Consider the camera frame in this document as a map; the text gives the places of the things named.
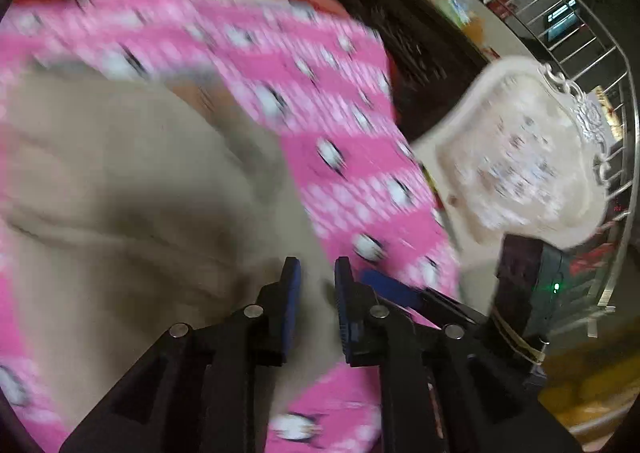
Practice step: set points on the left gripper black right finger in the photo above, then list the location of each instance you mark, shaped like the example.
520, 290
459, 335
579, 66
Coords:
360, 316

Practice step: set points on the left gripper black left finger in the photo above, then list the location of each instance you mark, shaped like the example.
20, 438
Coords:
279, 300

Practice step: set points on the beige jacket with striped cuffs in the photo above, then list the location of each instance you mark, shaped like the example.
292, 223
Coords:
134, 205

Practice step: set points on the cream upholstered chair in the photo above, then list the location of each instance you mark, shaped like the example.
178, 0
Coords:
522, 152

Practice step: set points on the pink penguin blanket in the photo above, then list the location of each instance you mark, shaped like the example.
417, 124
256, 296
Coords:
320, 85

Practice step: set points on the dark wooden nightstand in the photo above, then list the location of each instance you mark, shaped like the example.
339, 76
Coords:
432, 62

